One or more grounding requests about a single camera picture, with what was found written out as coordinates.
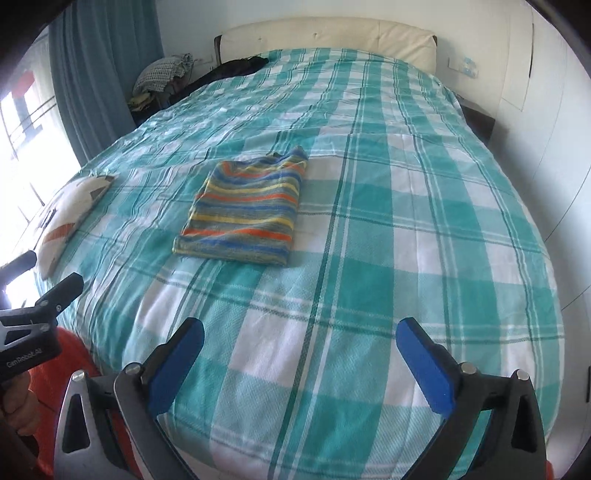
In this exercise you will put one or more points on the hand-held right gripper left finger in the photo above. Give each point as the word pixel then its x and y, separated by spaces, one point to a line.
pixel 178 364

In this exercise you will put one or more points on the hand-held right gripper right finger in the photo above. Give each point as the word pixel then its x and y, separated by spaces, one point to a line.
pixel 425 364

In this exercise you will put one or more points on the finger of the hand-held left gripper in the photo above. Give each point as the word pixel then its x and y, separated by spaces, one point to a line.
pixel 64 290
pixel 23 263

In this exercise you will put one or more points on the striped knit shirt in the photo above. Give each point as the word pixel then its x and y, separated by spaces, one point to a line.
pixel 249 207

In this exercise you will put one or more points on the pile of clothes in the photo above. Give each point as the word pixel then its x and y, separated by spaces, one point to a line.
pixel 159 74

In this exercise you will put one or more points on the person's left hand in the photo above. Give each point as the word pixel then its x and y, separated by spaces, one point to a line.
pixel 21 401

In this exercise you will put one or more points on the orange cloth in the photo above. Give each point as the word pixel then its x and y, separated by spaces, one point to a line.
pixel 69 355

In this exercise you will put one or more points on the patterned white pillow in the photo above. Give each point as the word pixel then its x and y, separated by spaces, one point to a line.
pixel 69 207

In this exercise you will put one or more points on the window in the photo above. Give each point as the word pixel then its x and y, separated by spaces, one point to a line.
pixel 18 152

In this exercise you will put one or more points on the teal plaid blanket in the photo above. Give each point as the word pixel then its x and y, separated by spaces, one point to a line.
pixel 369 230

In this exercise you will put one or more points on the blue-grey curtain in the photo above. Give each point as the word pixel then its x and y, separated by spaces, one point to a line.
pixel 101 69

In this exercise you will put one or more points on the dark nightstand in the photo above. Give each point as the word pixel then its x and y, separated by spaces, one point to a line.
pixel 480 122

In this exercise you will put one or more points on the dark cloth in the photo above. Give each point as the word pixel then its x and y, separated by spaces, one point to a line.
pixel 235 67

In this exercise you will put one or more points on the cream padded headboard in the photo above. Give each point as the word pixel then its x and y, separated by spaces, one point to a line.
pixel 323 32

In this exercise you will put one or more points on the white wall socket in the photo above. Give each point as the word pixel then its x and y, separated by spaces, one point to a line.
pixel 461 64

